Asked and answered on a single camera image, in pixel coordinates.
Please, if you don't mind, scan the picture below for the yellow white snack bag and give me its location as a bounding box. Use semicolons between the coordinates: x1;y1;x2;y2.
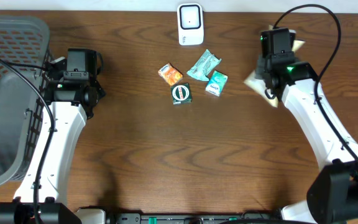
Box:
244;29;305;108

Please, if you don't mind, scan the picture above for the teal Kleenex tissue pack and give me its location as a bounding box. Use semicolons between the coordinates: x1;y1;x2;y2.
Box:
205;70;228;96

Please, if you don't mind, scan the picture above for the light green wrapper pack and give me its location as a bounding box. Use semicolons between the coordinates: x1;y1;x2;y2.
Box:
186;49;221;82

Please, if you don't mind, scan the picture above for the green round-logo box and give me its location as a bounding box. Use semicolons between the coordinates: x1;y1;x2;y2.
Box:
170;83;192;105

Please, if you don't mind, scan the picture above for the orange tissue pack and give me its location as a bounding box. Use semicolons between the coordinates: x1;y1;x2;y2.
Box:
158;63;183;86

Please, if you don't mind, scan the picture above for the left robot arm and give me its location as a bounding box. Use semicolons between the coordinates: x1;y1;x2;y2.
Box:
0;49;110;223

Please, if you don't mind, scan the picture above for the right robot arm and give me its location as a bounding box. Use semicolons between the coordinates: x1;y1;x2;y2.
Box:
252;51;358;223

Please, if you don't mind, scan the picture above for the grey plastic mesh basket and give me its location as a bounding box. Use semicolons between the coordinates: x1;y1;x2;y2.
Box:
0;16;52;185

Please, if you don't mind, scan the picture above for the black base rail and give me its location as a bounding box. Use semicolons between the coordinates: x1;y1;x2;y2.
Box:
114;212;274;224

